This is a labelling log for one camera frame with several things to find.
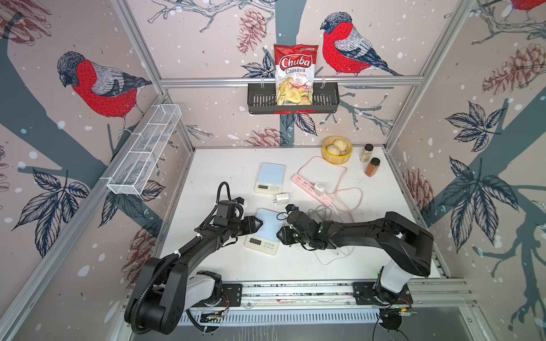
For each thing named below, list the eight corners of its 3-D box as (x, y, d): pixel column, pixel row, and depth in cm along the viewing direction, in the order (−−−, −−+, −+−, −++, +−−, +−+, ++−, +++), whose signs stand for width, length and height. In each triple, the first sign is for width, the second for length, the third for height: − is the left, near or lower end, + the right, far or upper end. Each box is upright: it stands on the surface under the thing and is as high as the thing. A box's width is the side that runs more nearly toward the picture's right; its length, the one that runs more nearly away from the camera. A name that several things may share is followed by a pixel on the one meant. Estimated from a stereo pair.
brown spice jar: (367, 177, 110) (374, 164, 101) (363, 171, 113) (370, 158, 104) (374, 176, 111) (382, 163, 102) (370, 170, 113) (377, 156, 105)
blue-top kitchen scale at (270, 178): (254, 191, 104) (253, 189, 102) (261, 164, 116) (260, 161, 114) (281, 195, 103) (281, 192, 101) (285, 166, 114) (286, 164, 113)
